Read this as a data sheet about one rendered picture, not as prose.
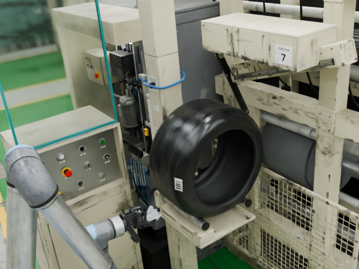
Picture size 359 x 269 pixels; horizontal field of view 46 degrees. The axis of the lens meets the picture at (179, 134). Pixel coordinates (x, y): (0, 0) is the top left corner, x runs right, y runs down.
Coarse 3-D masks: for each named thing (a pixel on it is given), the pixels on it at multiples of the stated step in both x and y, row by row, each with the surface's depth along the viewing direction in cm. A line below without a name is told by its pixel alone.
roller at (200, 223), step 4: (164, 200) 227; (168, 200) 223; (172, 204) 220; (176, 208) 217; (180, 212) 215; (184, 212) 212; (188, 216) 209; (192, 216) 207; (192, 220) 207; (196, 220) 204; (200, 220) 203; (204, 220) 203; (196, 224) 205; (200, 224) 202; (204, 224) 201; (208, 224) 202; (204, 228) 201
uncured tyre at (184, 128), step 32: (160, 128) 196; (192, 128) 184; (224, 128) 188; (256, 128) 202; (160, 160) 191; (192, 160) 183; (224, 160) 232; (256, 160) 207; (160, 192) 204; (192, 192) 188; (224, 192) 222
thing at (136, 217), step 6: (138, 204) 192; (132, 210) 187; (138, 210) 189; (120, 216) 185; (126, 216) 183; (132, 216) 185; (138, 216) 185; (144, 216) 189; (126, 222) 185; (132, 222) 187; (138, 222) 186; (144, 222) 189; (126, 228) 183; (138, 228) 188
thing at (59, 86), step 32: (0, 0) 181; (32, 0) 188; (64, 0) 196; (96, 0) 205; (0, 32) 185; (32, 32) 192; (64, 32) 201; (96, 32) 210; (0, 64) 189; (32, 64) 197; (64, 64) 206; (96, 64) 216; (32, 96) 201; (64, 96) 211; (96, 96) 221; (32, 128) 206; (64, 128) 216; (96, 128) 226
